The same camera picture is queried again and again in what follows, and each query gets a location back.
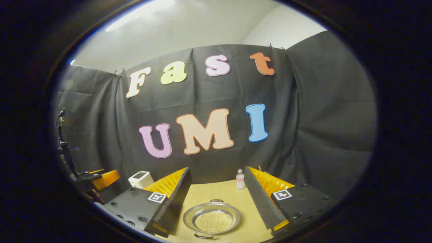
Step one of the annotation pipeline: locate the steel pot with black handles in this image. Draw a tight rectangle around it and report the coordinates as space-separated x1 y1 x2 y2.
182 199 241 239

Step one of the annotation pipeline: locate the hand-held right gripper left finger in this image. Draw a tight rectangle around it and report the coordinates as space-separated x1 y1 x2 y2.
103 167 192 238

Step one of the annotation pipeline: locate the small clear plastic bottle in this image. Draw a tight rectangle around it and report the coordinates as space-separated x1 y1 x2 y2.
236 169 246 190

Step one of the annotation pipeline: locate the black backdrop cloth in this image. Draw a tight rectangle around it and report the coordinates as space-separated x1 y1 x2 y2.
52 30 378 203

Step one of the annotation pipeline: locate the white toaster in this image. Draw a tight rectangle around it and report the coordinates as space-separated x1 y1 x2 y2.
128 171 155 189

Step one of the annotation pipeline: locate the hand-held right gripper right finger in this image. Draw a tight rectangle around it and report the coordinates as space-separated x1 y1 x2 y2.
244 165 338 238

